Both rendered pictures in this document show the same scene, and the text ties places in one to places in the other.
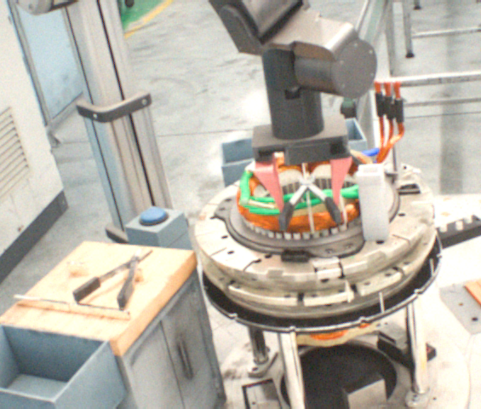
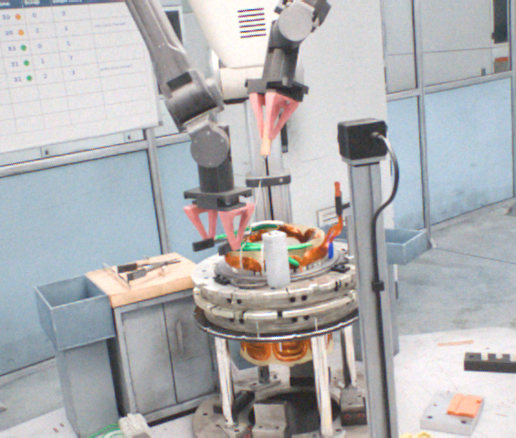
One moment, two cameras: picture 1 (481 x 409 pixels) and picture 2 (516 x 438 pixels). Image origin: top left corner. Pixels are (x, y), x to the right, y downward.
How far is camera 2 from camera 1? 0.84 m
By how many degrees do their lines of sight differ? 35
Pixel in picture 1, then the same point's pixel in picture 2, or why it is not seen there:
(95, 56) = (251, 140)
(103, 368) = (98, 309)
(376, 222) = (272, 273)
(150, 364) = (143, 328)
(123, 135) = (260, 200)
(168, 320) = (172, 308)
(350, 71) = (203, 149)
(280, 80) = not seen: hidden behind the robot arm
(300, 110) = (205, 173)
